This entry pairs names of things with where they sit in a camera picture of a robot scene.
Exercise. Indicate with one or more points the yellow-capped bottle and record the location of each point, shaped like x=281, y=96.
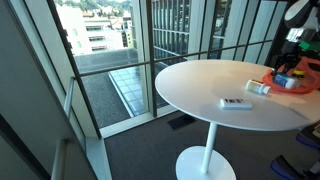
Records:
x=299, y=76

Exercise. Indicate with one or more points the round white pedestal table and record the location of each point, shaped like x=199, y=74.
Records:
x=206, y=83

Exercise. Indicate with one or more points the grey metal window rail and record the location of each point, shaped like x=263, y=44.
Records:
x=116, y=67
x=59, y=160

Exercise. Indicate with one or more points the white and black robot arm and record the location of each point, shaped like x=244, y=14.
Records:
x=298, y=13

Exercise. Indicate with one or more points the white stick container black print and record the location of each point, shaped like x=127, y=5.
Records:
x=236, y=104

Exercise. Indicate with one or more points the orange plastic bag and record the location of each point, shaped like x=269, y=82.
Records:
x=310, y=80

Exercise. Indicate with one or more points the dark floor vent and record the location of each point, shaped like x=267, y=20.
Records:
x=181, y=121

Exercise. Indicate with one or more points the white and blue container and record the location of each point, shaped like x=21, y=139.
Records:
x=285, y=81

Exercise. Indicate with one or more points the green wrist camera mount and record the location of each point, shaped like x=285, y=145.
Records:
x=310, y=45

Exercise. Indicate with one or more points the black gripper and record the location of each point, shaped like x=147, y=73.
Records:
x=288, y=56

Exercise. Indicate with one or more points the white bottle orange label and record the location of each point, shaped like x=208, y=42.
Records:
x=256, y=87

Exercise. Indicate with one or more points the blue black equipment base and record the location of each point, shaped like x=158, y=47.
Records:
x=283, y=168
x=308, y=140

